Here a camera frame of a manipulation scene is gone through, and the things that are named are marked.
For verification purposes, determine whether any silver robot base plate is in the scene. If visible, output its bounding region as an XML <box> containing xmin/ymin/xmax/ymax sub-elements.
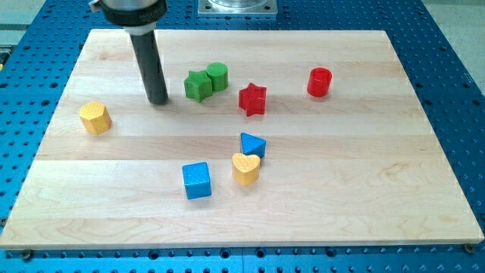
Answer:
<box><xmin>198</xmin><ymin>0</ymin><xmax>278</xmax><ymax>16</ymax></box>

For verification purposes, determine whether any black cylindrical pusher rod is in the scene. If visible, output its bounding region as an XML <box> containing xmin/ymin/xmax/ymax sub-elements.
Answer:
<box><xmin>130</xmin><ymin>30</ymin><xmax>168</xmax><ymax>105</ymax></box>

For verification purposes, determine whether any yellow hexagon block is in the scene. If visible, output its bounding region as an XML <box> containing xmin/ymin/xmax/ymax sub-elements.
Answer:
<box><xmin>79</xmin><ymin>101</ymin><xmax>111</xmax><ymax>134</ymax></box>

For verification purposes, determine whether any light wooden board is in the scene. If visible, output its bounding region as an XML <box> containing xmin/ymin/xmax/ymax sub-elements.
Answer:
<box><xmin>1</xmin><ymin>30</ymin><xmax>484</xmax><ymax>249</ymax></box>

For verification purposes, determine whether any blue cube block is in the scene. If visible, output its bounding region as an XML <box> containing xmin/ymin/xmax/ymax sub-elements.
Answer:
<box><xmin>182</xmin><ymin>162</ymin><xmax>211</xmax><ymax>199</ymax></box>

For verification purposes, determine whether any red star block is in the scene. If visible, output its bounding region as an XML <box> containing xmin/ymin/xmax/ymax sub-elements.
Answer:
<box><xmin>239</xmin><ymin>83</ymin><xmax>267</xmax><ymax>117</ymax></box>

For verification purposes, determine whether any yellow heart block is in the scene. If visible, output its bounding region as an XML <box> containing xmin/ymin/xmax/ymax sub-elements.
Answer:
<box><xmin>231</xmin><ymin>152</ymin><xmax>261</xmax><ymax>186</ymax></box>

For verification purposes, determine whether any red cylinder block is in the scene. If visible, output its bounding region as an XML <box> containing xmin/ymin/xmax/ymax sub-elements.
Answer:
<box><xmin>307</xmin><ymin>67</ymin><xmax>333</xmax><ymax>97</ymax></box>

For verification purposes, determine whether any green cylinder block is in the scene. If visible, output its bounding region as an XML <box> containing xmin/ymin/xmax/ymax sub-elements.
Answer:
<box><xmin>206</xmin><ymin>62</ymin><xmax>228</xmax><ymax>92</ymax></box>

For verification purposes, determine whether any blue triangle block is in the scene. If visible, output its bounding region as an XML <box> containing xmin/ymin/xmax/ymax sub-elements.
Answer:
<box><xmin>240</xmin><ymin>133</ymin><xmax>267</xmax><ymax>158</ymax></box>

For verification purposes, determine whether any green star block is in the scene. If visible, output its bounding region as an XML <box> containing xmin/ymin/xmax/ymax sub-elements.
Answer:
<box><xmin>184</xmin><ymin>71</ymin><xmax>213</xmax><ymax>102</ymax></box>

